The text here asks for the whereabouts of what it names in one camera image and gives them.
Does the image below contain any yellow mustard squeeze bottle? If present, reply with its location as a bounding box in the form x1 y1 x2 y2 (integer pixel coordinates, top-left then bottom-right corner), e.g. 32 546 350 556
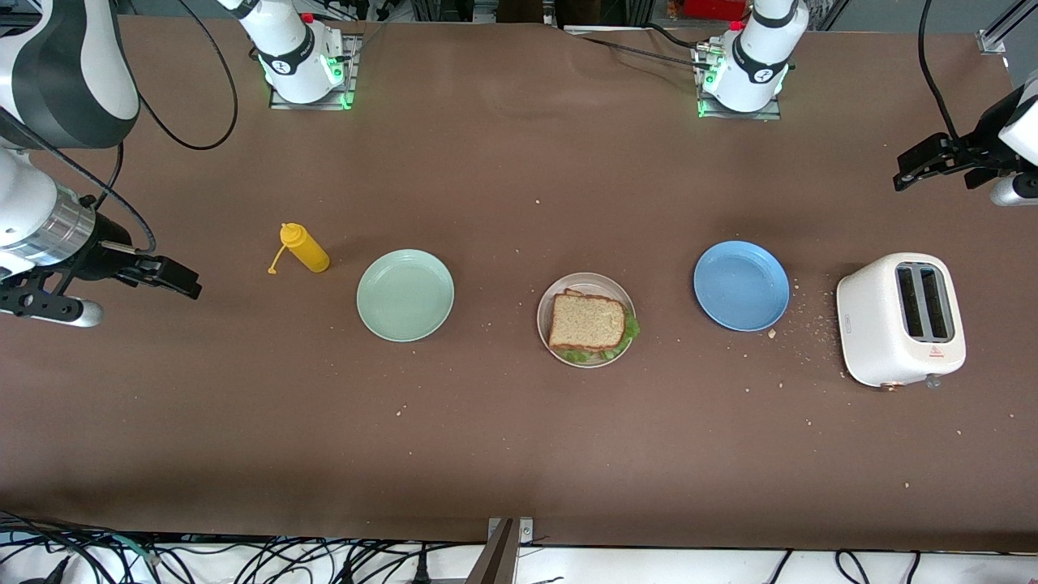
268 222 331 275

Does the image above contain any green lettuce leaf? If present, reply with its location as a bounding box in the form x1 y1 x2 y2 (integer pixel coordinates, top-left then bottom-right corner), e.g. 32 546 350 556
558 311 641 364

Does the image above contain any blue plate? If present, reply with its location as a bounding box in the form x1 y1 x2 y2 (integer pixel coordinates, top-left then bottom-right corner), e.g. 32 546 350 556
693 240 791 333

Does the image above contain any mint green plate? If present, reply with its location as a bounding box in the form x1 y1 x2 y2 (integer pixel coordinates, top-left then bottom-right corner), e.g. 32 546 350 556
357 248 456 343

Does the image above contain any beige plate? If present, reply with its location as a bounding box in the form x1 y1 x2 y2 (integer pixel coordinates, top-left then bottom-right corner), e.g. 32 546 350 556
537 272 637 369

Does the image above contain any aluminium corner profile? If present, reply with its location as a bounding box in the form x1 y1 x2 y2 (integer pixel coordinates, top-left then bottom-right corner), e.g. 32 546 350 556
977 0 1038 56

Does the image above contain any white toaster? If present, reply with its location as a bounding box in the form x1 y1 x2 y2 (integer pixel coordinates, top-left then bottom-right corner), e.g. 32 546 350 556
836 252 967 392

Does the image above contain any red box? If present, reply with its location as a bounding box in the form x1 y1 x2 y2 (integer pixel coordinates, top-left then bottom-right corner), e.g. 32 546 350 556
684 0 751 21

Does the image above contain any grey braided cable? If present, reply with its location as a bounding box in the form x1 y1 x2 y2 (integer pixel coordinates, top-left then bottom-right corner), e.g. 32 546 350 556
0 109 157 254

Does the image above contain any black cable tangle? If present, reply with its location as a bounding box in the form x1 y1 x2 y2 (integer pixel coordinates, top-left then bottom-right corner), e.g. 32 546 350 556
0 511 568 584

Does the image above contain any metal mounting bracket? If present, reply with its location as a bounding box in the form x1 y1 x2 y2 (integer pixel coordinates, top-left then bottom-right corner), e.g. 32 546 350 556
466 517 534 584

